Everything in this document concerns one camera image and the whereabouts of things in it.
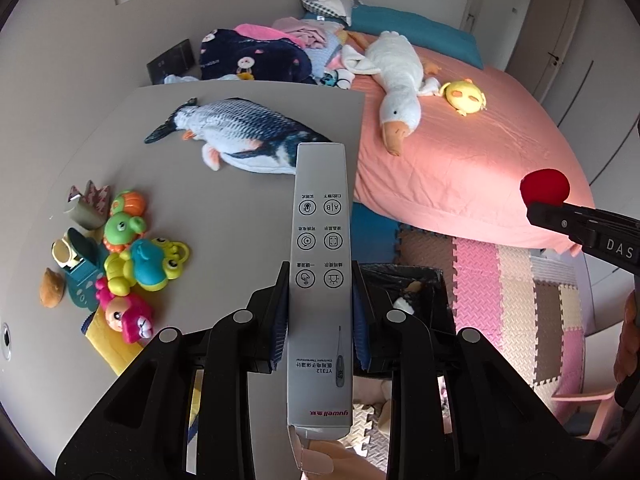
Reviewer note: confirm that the brown plush piece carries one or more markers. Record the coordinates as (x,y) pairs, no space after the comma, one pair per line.
(51,287)

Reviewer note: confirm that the teal pillow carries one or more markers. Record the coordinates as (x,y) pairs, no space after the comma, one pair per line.
(425,27)

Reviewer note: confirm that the hot pink cloth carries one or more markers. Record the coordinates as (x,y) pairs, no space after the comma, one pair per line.
(255,31)

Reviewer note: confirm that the black-lined waste bin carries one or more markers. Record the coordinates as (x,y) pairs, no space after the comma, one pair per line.
(425,280)

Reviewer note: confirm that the teal card box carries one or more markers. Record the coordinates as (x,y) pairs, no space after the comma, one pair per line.
(82,280)

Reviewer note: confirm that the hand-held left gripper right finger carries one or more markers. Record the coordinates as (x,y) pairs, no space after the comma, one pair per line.
(361,340)

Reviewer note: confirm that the navy printed blanket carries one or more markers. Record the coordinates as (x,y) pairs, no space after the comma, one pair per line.
(260,55)

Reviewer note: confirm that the small pale blue cloth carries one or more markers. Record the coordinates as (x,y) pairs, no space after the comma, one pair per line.
(180,79)

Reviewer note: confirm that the person's right hand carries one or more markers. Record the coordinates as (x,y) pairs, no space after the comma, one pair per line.
(632,322)

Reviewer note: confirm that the small yellow toy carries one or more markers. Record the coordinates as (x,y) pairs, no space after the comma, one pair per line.
(245,75)

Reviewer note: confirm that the yellow orange plush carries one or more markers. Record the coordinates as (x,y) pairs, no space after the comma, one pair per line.
(347,37)

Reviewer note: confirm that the person's beige trouser leg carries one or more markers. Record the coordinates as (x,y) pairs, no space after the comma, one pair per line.
(350,465)

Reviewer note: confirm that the grey thermometer box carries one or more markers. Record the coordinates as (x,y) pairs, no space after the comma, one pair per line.
(320,260)

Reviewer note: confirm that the blue white fish plush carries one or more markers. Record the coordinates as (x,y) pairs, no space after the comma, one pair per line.
(240,125)

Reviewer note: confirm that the light blue blanket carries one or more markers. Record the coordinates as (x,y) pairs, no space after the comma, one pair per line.
(322,55)

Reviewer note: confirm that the bed with pink sheet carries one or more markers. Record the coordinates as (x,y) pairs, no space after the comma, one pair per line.
(475,160)

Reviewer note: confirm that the white cartoon print cloth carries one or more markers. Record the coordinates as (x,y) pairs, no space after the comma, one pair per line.
(337,79)

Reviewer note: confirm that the beige round watch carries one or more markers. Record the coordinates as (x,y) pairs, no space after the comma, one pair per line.
(62,252)

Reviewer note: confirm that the mauve folded cloth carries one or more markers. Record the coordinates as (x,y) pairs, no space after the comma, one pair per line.
(305,32)

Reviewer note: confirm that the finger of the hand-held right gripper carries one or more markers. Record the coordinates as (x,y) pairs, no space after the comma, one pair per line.
(555,217)

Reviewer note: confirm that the pink plastic chair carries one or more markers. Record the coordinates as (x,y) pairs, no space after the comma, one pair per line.
(600,412)

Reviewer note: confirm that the pink monkey toy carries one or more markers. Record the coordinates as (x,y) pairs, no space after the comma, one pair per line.
(130,317)

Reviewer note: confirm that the patchwork pillow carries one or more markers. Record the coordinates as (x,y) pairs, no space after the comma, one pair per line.
(327,2)

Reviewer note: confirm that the small white orange toy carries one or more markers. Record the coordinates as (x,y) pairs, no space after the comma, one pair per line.
(406,302)

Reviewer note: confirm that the black flat box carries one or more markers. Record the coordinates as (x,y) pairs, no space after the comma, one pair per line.
(170,62)

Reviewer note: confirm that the red pompom ball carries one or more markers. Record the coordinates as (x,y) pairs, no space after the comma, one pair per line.
(545,186)

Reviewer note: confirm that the yellow chick plush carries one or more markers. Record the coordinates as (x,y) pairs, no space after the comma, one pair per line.
(465,96)

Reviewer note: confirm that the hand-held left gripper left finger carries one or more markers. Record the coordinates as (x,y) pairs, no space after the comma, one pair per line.
(278,332)

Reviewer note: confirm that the white goose plush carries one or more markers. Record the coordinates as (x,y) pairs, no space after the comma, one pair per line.
(400,75)

